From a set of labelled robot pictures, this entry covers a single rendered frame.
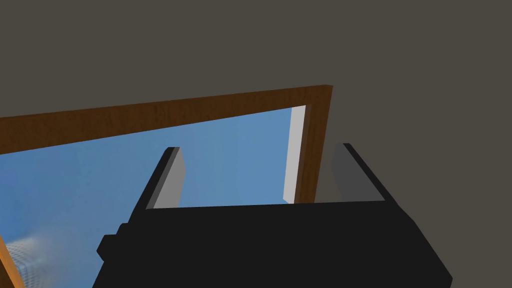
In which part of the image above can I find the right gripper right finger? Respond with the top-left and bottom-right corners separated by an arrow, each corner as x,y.
331,142 -> 387,203

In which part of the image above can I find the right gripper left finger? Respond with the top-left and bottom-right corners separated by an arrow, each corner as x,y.
135,146 -> 187,211

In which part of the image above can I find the brown framed window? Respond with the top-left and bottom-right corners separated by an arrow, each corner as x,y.
0,84 -> 334,288

